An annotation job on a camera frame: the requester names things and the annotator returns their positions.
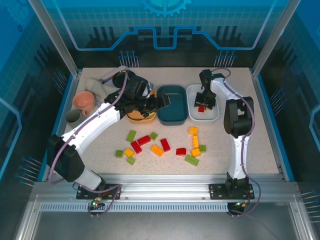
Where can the tan wooden utensil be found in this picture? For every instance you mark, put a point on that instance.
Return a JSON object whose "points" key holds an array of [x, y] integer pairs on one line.
{"points": [[111, 77]]}

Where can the aluminium frame beam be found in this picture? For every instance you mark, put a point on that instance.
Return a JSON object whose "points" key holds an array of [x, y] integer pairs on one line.
{"points": [[165, 187]]}

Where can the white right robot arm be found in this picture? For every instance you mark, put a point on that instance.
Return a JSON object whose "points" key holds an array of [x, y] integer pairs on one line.
{"points": [[237, 150]]}

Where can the power connector with LED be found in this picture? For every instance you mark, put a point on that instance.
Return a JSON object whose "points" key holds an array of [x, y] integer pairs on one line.
{"points": [[95, 203], [241, 205]]}

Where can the yellow plastic container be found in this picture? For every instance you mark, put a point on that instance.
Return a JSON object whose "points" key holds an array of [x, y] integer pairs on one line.
{"points": [[140, 121]]}

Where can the grey cup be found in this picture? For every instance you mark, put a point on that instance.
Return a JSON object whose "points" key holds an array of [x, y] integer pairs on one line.
{"points": [[73, 117]]}

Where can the short red lego brick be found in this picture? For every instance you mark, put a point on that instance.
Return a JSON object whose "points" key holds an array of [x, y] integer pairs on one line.
{"points": [[201, 109], [181, 151]]}

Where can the white plastic container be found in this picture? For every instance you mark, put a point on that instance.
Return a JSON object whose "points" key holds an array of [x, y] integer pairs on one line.
{"points": [[212, 115]]}

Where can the pink ceramic mug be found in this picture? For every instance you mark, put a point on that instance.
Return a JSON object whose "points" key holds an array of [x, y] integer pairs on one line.
{"points": [[83, 101]]}

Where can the long orange lego brick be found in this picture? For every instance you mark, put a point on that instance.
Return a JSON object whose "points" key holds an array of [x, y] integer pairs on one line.
{"points": [[157, 150]]}

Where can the short orange lego brick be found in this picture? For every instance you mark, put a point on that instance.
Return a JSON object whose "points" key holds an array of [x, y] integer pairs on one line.
{"points": [[129, 152], [193, 130], [195, 152]]}

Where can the lilac tray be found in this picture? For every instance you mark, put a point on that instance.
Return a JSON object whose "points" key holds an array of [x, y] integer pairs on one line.
{"points": [[110, 74]]}

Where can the dark teal plastic container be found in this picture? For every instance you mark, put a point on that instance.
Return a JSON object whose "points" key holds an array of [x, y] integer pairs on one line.
{"points": [[175, 112]]}

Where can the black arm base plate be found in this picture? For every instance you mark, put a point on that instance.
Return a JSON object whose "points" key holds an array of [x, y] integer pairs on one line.
{"points": [[112, 191], [217, 191]]}

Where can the black round pan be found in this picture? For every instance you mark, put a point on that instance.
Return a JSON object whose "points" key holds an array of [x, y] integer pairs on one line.
{"points": [[118, 80]]}

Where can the beige cloth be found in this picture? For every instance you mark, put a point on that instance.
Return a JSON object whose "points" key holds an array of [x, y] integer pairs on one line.
{"points": [[96, 86]]}

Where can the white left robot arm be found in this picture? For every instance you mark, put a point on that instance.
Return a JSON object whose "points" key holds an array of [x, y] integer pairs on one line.
{"points": [[95, 125]]}

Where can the aluminium frame post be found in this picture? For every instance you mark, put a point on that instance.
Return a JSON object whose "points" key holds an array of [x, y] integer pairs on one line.
{"points": [[53, 37], [273, 35]]}

